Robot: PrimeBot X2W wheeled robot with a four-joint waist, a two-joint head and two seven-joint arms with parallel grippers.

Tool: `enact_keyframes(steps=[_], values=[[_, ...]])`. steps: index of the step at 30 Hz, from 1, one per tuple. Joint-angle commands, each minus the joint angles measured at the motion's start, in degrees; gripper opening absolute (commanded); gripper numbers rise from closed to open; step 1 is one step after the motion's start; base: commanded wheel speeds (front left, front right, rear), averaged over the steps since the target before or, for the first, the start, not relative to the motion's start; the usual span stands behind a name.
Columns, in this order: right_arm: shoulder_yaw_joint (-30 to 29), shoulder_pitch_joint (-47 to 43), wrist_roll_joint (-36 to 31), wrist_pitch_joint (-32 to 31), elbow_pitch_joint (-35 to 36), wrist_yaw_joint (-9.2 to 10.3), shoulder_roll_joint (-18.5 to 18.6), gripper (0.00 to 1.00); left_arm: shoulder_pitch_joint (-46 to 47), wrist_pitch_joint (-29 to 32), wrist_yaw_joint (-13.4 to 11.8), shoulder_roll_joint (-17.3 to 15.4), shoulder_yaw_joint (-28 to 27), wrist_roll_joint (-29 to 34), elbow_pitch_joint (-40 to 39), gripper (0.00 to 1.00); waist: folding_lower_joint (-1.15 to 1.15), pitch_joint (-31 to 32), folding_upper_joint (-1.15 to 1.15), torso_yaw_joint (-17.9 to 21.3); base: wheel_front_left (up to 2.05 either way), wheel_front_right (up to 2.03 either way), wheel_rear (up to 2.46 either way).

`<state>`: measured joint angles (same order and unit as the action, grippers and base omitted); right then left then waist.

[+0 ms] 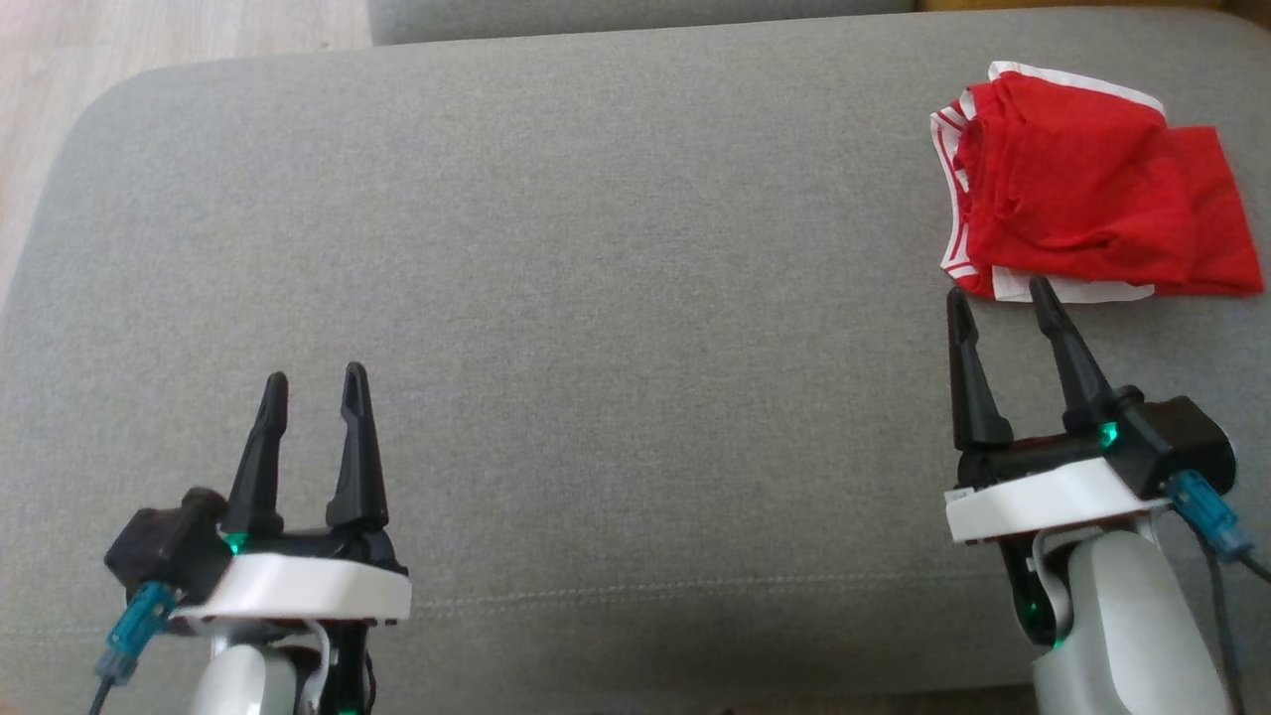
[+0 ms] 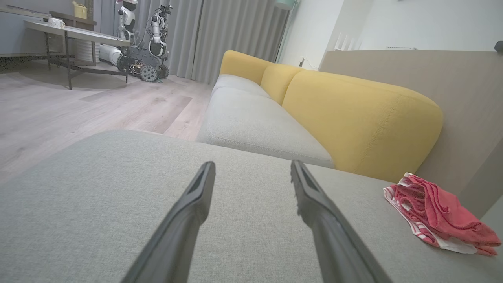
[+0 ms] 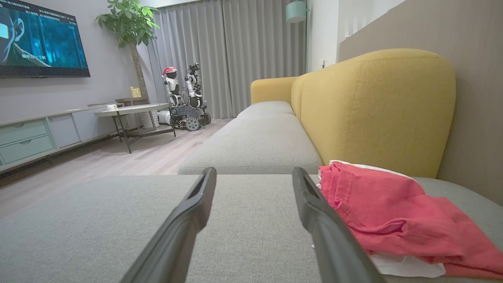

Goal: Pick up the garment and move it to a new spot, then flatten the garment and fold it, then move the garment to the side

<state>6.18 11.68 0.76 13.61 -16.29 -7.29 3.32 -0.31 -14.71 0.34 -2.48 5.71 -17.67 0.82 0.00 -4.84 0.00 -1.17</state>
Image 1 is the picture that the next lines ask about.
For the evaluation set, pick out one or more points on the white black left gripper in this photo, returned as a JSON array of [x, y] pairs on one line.
[[308, 591]]

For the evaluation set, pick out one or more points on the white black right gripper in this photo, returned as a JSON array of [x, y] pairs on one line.
[[1043, 497]]

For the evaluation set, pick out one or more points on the red white basketball jersey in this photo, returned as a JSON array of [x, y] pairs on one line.
[[1221, 228]]

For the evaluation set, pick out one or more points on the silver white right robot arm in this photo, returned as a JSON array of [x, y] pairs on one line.
[[1122, 626]]

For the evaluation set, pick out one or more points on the wide grey sofa seat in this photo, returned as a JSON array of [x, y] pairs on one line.
[[596, 298]]

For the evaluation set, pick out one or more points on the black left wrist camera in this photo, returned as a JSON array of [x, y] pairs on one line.
[[169, 546]]

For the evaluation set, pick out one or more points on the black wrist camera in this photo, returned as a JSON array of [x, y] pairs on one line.
[[1182, 442], [169, 546]]

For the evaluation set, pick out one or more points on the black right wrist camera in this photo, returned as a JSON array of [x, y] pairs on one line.
[[1182, 442]]

